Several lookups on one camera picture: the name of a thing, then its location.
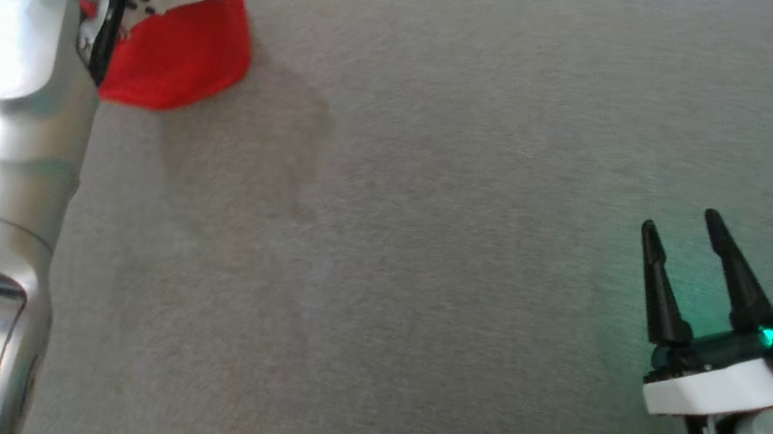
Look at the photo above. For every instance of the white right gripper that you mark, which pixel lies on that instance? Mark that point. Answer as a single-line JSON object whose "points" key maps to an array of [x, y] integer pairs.
{"points": [[723, 390]]}

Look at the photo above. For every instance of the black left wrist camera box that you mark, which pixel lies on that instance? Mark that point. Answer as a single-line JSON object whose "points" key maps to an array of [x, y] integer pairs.
{"points": [[113, 26]]}

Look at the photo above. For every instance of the grey fabric sofa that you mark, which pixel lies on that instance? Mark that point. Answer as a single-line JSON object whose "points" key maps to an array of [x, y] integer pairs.
{"points": [[426, 251]]}

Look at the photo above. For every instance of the red T-shirt with white sleeves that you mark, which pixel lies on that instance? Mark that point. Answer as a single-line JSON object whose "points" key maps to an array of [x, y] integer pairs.
{"points": [[186, 56]]}

